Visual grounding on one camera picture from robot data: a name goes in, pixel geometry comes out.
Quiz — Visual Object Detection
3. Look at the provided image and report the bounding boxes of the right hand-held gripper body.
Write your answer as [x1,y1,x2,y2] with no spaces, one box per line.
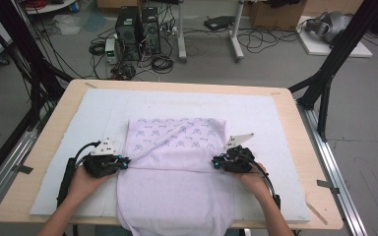
[222,132,256,174]

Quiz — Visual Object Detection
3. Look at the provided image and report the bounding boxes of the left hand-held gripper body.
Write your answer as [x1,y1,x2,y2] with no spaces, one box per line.
[83,137,126,179]

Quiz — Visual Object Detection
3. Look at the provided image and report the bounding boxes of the lilac towel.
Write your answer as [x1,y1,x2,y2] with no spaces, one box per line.
[116,117,237,236]

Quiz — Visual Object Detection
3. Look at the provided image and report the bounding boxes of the person's right hand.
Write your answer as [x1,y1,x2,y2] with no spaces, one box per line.
[234,162,273,202]

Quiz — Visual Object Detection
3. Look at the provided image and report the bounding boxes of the person's left hand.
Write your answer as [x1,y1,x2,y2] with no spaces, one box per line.
[66,164,117,205]

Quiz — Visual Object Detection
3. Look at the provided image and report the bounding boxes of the white grid mat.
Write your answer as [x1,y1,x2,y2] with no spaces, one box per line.
[29,88,312,223]

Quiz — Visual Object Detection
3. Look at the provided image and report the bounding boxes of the thin wooden strip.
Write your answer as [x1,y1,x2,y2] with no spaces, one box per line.
[305,202,329,226]

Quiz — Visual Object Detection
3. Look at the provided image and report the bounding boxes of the white power supply unit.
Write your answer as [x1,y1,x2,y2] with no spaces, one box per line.
[104,37,120,65]

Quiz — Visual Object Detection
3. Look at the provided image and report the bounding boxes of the white desk leg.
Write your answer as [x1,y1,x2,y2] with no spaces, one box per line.
[228,0,246,63]
[176,0,189,64]

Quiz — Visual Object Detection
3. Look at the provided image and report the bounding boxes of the black computer tower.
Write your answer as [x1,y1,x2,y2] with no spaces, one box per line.
[115,6,143,62]
[141,6,161,55]

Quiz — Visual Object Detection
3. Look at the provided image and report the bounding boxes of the black flat device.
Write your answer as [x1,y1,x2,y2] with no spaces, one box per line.
[204,15,236,31]

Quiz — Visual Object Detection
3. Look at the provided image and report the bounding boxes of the white floor board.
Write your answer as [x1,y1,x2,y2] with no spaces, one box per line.
[296,15,374,59]

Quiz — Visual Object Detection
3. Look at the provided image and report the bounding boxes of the teal floor sheet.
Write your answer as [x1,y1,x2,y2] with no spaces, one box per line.
[84,9,108,33]

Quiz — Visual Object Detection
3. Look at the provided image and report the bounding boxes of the clear plastic bag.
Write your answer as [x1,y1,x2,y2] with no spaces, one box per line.
[52,14,82,36]

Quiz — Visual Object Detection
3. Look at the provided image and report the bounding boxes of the large cardboard box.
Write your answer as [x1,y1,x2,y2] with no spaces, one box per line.
[249,0,307,32]

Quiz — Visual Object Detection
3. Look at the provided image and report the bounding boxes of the grey headset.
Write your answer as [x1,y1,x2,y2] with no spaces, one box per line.
[304,11,352,45]

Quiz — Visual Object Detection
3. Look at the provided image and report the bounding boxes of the white round table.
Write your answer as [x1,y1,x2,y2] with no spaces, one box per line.
[24,0,79,15]

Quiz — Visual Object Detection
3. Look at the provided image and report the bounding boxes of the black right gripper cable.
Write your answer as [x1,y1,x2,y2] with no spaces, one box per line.
[242,152,282,211]

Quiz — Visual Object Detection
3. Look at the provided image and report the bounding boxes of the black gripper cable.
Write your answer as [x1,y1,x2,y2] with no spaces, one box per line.
[56,140,102,208]
[242,152,282,211]

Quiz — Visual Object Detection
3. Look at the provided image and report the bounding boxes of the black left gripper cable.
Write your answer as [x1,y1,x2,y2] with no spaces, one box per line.
[56,140,102,208]

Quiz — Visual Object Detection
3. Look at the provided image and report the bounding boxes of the grey metal bracket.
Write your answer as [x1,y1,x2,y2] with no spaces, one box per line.
[316,179,341,195]

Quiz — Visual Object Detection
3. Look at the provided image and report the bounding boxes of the aluminium rail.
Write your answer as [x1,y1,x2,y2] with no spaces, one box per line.
[0,107,55,224]
[295,100,369,236]

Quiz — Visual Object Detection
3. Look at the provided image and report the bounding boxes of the coiled black cable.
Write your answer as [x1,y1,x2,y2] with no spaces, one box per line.
[151,54,175,75]
[88,40,107,57]

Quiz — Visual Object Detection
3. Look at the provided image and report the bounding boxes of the loose black floor cables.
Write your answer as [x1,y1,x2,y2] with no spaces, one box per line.
[236,28,300,54]

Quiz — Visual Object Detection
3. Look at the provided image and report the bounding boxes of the black frame strut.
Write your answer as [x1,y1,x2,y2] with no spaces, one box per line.
[0,0,76,131]
[287,0,378,143]

